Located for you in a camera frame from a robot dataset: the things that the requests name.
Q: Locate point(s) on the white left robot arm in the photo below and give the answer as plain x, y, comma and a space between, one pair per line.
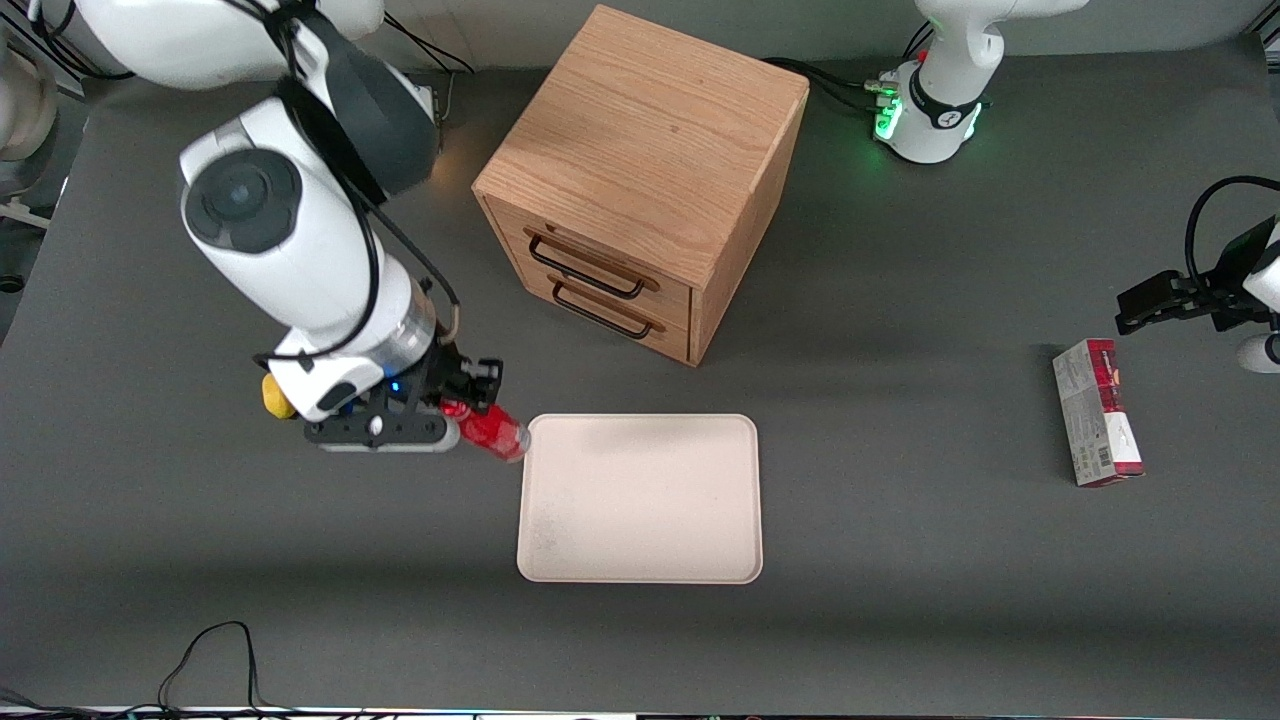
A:
945, 90

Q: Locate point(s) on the beige rounded fixture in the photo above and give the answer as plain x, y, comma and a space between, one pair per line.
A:
25, 105

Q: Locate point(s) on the yellow lemon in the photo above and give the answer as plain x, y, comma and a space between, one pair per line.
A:
274, 398

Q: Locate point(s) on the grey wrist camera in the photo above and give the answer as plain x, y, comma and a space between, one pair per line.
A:
1260, 353
390, 437

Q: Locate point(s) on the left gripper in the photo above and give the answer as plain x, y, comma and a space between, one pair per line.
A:
1222, 296

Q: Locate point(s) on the beige plastic tray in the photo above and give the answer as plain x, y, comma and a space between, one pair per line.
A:
640, 500

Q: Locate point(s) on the wooden drawer cabinet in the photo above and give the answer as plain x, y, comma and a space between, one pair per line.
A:
650, 130

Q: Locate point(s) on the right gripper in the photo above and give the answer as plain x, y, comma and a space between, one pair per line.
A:
457, 377

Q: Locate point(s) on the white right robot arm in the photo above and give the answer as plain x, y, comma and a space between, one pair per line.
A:
290, 240

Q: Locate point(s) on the red coke bottle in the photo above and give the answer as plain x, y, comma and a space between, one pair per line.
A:
495, 432

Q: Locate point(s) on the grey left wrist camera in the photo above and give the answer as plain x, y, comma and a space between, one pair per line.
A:
1260, 353

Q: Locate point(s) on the grey red carton box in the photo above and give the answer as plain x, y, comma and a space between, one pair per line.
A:
1095, 415

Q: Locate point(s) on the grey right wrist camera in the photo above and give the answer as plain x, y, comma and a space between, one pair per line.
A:
390, 437

